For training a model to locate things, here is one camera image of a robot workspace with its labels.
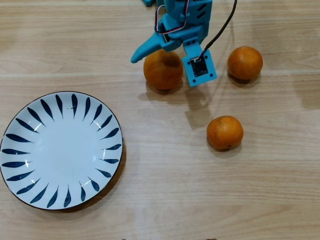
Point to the large orange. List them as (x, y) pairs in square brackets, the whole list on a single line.
[(162, 72)]

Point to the medium orange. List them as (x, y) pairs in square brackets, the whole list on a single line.
[(245, 62)]

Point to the small orange with dark spots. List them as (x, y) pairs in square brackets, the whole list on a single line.
[(225, 132)]

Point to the white plate blue petal pattern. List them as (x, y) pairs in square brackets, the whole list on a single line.
[(62, 150)]

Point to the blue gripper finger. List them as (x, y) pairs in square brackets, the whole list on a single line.
[(152, 46)]

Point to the blue wrist camera module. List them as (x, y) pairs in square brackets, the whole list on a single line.
[(198, 67)]

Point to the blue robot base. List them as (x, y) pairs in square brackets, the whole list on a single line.
[(147, 2)]

